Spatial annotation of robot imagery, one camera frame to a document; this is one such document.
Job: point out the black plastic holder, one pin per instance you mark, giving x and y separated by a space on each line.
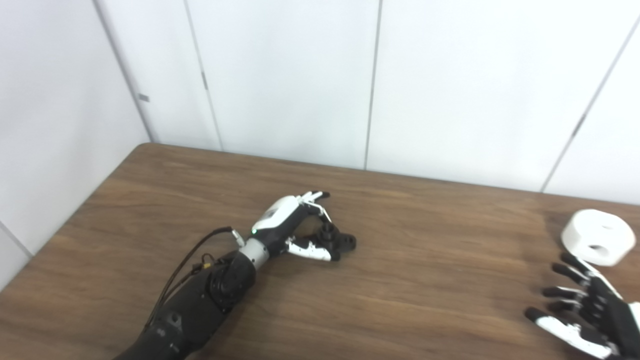
345 242

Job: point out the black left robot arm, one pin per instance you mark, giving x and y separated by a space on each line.
200 305

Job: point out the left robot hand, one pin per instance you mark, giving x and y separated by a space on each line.
277 215

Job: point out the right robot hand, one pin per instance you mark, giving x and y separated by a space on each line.
610 315

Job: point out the round white plastic piece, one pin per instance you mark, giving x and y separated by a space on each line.
585 230

